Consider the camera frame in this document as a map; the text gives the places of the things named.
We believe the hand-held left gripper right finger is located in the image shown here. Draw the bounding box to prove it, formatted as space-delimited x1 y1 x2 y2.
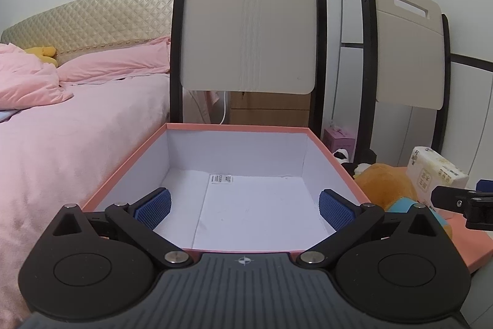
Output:
296 189 444 269

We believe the white tissue pack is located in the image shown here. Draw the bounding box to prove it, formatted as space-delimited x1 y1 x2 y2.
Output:
407 146 470 208

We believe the pink pillow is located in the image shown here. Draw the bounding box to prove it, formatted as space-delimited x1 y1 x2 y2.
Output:
58 36 171 84

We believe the beige quilted headboard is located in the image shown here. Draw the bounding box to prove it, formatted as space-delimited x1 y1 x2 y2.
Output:
0 0 176 54

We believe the pink blanket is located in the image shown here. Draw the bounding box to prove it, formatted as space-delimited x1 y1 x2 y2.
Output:
0 43 75 112

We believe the yellow plush toy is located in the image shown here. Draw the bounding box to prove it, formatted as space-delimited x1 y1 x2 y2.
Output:
24 46 58 68

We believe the pink cardboard box lid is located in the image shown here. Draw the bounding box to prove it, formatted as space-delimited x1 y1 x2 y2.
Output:
389 166 490 272

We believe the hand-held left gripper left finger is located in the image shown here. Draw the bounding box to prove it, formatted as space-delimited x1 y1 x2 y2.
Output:
52 187 193 269

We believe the beige chair with black frame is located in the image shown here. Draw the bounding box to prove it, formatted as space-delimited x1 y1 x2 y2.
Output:
169 0 328 145
360 0 451 164

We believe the bed with pink sheet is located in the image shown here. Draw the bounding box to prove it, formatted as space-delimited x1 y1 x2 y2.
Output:
0 72 172 329

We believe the pink tissue box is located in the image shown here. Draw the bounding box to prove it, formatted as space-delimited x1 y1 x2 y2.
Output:
323 125 357 157

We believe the orange plush toy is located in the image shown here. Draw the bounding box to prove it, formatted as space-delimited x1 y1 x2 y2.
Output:
353 163 454 237

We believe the pink cardboard box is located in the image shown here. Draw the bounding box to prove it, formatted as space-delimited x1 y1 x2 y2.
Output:
82 123 372 253

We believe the panda plush toy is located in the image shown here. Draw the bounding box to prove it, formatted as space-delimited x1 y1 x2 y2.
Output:
333 149 377 176

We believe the brown cardboard box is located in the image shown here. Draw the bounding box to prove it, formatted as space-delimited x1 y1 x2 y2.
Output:
229 90 311 128

